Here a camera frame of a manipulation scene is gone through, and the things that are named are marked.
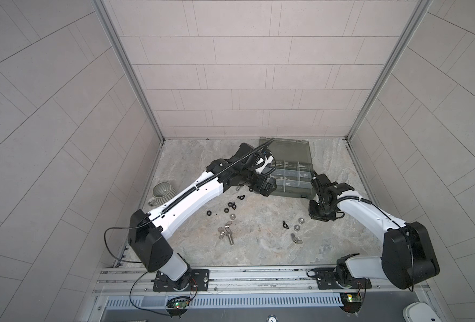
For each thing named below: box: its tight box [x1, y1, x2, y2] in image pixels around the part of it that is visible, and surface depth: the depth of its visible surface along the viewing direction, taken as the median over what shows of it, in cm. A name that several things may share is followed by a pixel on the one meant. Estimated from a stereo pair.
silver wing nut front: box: [290, 232, 303, 245], surface depth 82 cm
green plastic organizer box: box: [258, 136, 316, 200], surface depth 111 cm
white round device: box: [402, 301, 443, 322], surface depth 65 cm
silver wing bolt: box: [217, 220, 235, 245], surface depth 84 cm
